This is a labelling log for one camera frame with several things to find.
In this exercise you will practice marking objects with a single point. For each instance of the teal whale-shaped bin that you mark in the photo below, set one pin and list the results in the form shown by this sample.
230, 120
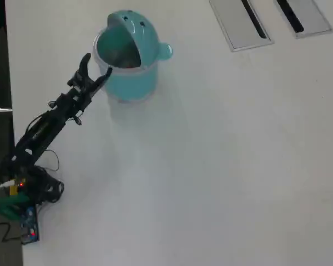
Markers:
127, 83

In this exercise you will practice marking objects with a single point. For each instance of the silver metal bar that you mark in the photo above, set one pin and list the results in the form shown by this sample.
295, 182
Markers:
0, 109

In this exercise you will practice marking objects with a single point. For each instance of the yellow plastic block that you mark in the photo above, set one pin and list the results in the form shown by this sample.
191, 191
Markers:
13, 190

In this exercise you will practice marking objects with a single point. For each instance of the green table clamp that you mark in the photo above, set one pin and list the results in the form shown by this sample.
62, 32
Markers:
8, 206

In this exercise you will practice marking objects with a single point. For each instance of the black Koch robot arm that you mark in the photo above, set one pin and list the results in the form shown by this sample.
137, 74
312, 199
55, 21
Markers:
44, 130

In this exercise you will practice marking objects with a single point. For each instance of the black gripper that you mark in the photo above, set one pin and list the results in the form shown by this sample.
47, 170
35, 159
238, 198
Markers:
86, 90

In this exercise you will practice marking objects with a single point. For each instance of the blue circuit board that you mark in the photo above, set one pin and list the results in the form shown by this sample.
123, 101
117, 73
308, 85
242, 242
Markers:
30, 225

